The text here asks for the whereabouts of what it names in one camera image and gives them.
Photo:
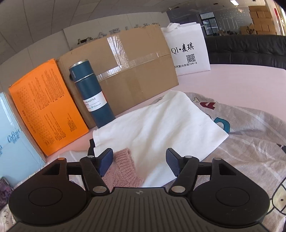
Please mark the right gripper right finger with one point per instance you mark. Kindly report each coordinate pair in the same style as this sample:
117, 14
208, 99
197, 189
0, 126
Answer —
185, 170

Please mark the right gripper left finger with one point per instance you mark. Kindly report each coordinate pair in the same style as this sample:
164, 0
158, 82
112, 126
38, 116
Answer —
93, 169

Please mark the pink knitted sweater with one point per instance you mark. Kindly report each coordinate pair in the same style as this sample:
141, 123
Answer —
122, 172

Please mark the black folded garment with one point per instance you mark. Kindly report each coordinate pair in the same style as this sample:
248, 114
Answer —
91, 153

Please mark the white folded garment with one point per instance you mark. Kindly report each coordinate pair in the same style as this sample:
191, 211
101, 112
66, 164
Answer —
173, 122

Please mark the orange box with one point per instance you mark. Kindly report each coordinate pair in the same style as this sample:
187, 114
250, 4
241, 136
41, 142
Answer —
47, 108

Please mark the light blue Cabou box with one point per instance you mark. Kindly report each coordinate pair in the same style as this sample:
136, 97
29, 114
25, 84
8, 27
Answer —
20, 154

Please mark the cartoon print bed sheet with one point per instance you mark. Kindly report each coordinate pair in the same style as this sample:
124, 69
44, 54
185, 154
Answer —
240, 186

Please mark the dark blue vacuum bottle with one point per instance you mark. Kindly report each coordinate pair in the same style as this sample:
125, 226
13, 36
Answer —
90, 90

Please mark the smartphone playing video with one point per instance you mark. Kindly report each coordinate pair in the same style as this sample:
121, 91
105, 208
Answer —
5, 192

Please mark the brown cardboard box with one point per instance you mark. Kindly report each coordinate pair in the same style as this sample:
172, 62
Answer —
131, 67

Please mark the white tote bag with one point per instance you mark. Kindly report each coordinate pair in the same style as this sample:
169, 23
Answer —
188, 48

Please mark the black leather sofa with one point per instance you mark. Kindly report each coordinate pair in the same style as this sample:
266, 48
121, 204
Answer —
261, 50

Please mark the stacked cardboard boxes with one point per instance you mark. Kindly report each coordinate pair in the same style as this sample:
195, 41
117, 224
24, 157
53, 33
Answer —
262, 22

